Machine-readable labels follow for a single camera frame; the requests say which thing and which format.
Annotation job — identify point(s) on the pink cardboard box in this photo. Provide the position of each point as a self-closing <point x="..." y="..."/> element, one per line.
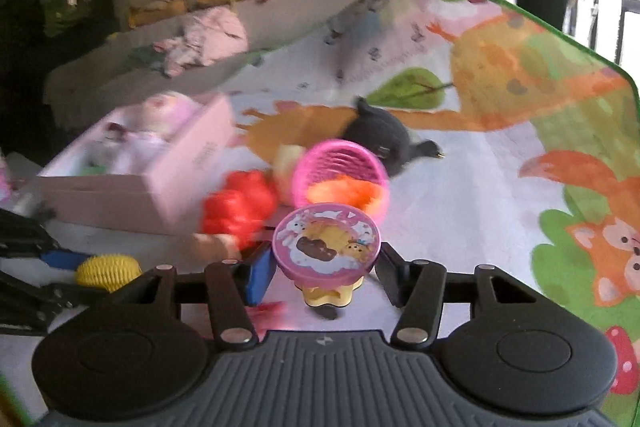
<point x="190" y="167"/>

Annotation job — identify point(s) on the black plush toy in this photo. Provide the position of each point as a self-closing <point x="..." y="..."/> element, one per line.
<point x="377" y="132"/>

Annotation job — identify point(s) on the dark cabinet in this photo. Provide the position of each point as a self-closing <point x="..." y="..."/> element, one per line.
<point x="50" y="17"/>

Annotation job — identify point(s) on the pink round cartoon toy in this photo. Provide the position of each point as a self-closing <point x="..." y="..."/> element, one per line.
<point x="327" y="242"/>

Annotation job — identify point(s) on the black metal window frame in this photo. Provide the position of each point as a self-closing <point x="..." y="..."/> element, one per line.
<point x="622" y="7"/>

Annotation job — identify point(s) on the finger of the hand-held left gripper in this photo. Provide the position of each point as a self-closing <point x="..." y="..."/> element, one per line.
<point x="30" y="307"/>
<point x="62" y="259"/>

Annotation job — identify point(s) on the red haired toy doll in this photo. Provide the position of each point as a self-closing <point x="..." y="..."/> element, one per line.
<point x="240" y="202"/>

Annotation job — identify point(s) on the orange plastic toy cup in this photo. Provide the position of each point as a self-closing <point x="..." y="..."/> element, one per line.
<point x="340" y="192"/>

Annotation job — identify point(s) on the pink plastic toy basket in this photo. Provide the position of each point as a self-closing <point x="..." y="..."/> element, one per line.
<point x="325" y="157"/>

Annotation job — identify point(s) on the yellow corn toy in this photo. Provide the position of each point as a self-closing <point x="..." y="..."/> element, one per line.
<point x="107" y="272"/>

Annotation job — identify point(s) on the green cloth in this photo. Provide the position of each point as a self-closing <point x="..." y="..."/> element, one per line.
<point x="140" y="57"/>

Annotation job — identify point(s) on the pink white plush toy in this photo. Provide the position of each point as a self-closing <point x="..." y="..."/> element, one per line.
<point x="160" y="112"/>

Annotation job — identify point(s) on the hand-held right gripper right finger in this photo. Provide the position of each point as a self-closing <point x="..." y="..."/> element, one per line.
<point x="387" y="279"/>

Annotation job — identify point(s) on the cartoon animal play mat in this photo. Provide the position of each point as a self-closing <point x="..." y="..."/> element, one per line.
<point x="475" y="207"/>

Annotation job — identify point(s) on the pink patterned clothes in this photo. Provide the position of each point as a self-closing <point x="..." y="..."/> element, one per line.
<point x="215" y="34"/>

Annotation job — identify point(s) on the grey sofa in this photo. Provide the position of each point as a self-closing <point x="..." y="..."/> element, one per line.
<point x="280" y="17"/>

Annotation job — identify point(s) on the yellow cushion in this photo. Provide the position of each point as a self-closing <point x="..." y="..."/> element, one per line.
<point x="155" y="13"/>

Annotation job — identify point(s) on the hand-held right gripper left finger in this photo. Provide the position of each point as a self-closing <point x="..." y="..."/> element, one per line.
<point x="260" y="277"/>

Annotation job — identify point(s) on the beige knitted toy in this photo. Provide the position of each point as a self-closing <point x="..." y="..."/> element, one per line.
<point x="287" y="167"/>

